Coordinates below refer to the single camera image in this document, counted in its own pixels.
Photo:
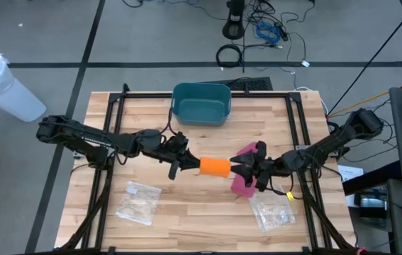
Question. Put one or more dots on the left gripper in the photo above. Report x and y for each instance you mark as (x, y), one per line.
(170, 148)

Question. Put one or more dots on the thin black slanted rod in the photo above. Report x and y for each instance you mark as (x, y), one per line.
(375, 56)

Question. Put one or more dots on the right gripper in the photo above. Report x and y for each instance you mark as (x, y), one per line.
(273, 167)

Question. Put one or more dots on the black stand base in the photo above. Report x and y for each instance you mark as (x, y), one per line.
(234, 21)

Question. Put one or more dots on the pink bandage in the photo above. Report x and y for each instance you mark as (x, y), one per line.
(241, 187)

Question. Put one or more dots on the white paper sheet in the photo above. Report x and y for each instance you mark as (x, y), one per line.
(349, 173)

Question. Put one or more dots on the teal plastic bin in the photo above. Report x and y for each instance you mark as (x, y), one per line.
(200, 106)

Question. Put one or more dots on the orange bandage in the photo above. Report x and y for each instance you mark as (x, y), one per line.
(215, 167)

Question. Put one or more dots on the black power strip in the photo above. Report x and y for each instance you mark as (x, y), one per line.
(281, 32)

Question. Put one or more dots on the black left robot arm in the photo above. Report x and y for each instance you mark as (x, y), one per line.
(90, 140)

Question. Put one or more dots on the clear plastic bag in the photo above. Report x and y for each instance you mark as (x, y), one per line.
(272, 210)
(138, 202)

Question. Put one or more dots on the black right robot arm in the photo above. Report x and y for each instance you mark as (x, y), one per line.
(328, 143)

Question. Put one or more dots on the black mesh panel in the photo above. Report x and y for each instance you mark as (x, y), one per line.
(250, 84)

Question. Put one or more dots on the black metal table frame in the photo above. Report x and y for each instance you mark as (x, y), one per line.
(275, 95)

